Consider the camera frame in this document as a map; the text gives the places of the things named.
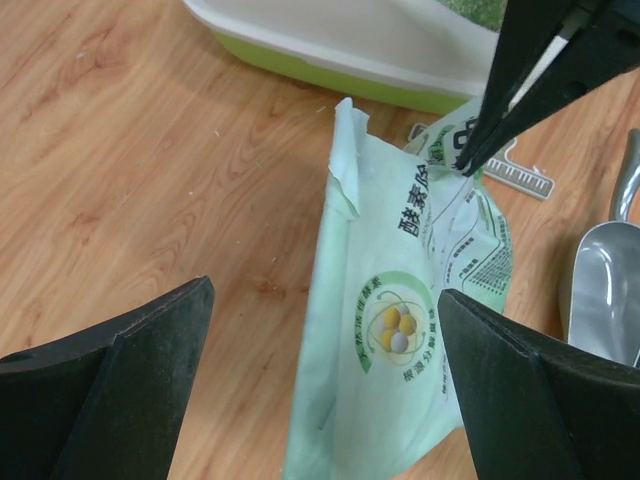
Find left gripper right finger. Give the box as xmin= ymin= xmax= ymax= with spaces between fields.
xmin=438 ymin=289 xmax=639 ymax=479

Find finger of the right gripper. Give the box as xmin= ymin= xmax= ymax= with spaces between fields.
xmin=455 ymin=0 xmax=580 ymax=168
xmin=458 ymin=1 xmax=639 ymax=176

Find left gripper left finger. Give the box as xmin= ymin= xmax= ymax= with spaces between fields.
xmin=1 ymin=276 xmax=215 ymax=479

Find metal litter scoop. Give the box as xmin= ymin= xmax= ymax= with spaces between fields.
xmin=559 ymin=128 xmax=639 ymax=368

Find white plastic bag clip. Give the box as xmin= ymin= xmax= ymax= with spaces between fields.
xmin=405 ymin=118 xmax=555 ymax=201

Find green cat litter bag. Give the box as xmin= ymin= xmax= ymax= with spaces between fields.
xmin=283 ymin=99 xmax=513 ymax=479

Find beige green litter box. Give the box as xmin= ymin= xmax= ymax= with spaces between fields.
xmin=185 ymin=0 xmax=506 ymax=115

